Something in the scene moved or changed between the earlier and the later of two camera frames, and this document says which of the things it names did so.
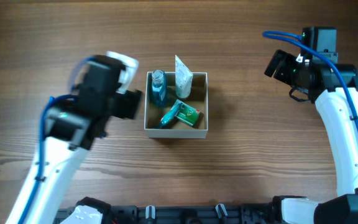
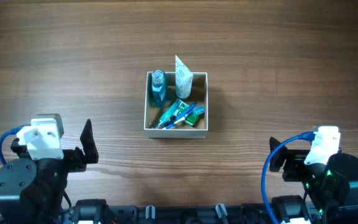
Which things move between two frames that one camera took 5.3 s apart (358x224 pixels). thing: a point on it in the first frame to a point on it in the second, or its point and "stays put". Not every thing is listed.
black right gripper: [276, 64] to [289, 165]
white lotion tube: [184, 79] stays put
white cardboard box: [198, 98] stays put
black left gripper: [129, 104] to [74, 159]
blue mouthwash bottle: [159, 88] stays put
